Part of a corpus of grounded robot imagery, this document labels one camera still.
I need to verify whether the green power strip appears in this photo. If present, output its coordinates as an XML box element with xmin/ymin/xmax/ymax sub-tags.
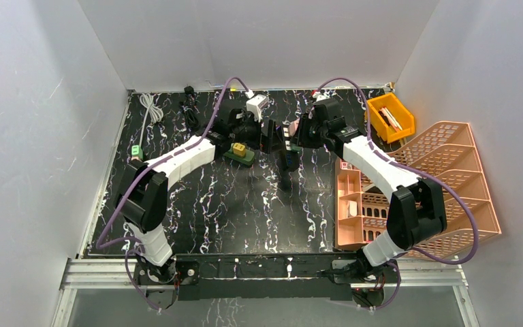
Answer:
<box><xmin>224</xmin><ymin>148</ymin><xmax>255</xmax><ymax>167</ymax></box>

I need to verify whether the pink usb plug adapter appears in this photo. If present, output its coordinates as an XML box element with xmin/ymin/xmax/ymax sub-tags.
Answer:
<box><xmin>287</xmin><ymin>119</ymin><xmax>300</xmax><ymax>137</ymax></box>

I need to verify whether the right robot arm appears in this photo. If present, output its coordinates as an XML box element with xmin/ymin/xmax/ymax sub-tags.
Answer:
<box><xmin>292</xmin><ymin>97</ymin><xmax>447</xmax><ymax>282</ymax></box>

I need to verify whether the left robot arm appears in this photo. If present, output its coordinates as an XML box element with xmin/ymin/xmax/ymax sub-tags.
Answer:
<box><xmin>114</xmin><ymin>108</ymin><xmax>262</xmax><ymax>283</ymax></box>

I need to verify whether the green plug on black strip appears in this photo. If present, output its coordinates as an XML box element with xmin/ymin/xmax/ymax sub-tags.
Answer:
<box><xmin>131</xmin><ymin>145</ymin><xmax>144</xmax><ymax>161</ymax></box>

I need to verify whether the yellow storage bin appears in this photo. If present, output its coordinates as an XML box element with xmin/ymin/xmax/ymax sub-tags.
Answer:
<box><xmin>367</xmin><ymin>93</ymin><xmax>416</xmax><ymax>143</ymax></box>

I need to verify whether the pink compartment organizer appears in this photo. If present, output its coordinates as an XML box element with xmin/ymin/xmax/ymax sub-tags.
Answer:
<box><xmin>334</xmin><ymin>159</ymin><xmax>389</xmax><ymax>251</ymax></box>

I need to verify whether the pink tiered file rack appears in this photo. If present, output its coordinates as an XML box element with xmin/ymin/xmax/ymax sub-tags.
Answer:
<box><xmin>379</xmin><ymin>121</ymin><xmax>501</xmax><ymax>264</ymax></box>

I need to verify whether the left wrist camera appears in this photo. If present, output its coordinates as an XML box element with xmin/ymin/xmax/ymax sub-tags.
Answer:
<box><xmin>246</xmin><ymin>94</ymin><xmax>269</xmax><ymax>123</ymax></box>

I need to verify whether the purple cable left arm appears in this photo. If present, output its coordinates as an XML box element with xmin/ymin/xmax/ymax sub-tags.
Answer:
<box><xmin>95</xmin><ymin>76</ymin><xmax>254</xmax><ymax>312</ymax></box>

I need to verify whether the black coiled cable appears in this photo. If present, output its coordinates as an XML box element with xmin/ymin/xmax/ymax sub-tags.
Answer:
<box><xmin>179</xmin><ymin>85</ymin><xmax>202</xmax><ymax>134</ymax></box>

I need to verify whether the white coiled cable left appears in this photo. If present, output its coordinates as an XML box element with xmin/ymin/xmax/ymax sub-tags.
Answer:
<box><xmin>138</xmin><ymin>93</ymin><xmax>164</xmax><ymax>148</ymax></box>

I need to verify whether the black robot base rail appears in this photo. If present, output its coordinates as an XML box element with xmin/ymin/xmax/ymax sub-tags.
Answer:
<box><xmin>127</xmin><ymin>252</ymin><xmax>399</xmax><ymax>310</ymax></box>

